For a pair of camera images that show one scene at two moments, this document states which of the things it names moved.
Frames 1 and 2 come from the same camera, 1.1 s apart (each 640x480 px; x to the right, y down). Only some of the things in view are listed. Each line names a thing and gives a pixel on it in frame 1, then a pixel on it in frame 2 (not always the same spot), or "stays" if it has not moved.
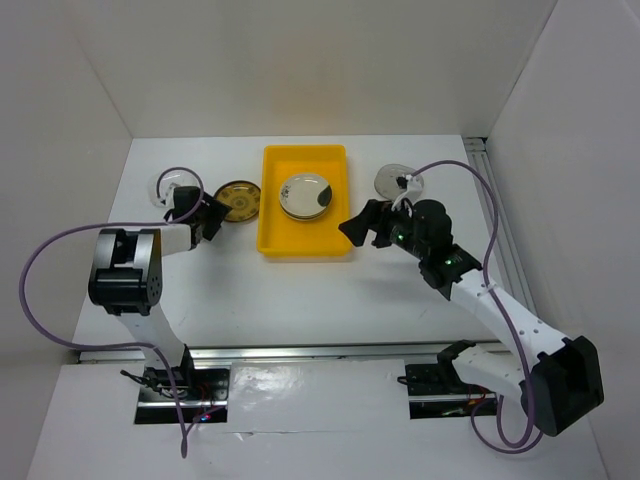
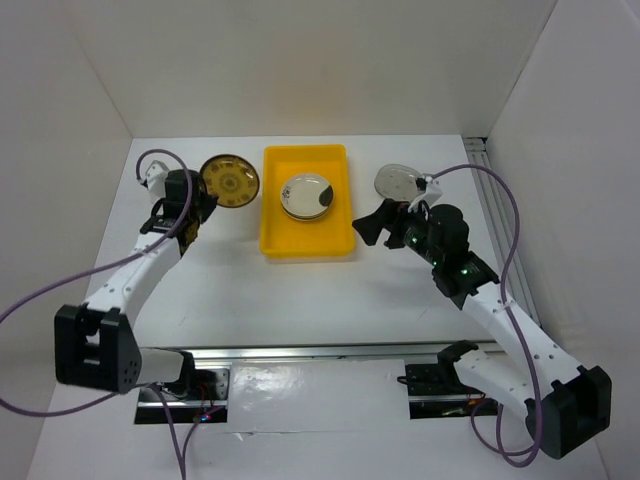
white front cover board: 316,396 stays
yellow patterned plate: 306,218 stays
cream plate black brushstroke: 305,195 stays
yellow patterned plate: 243,197 → 233,179
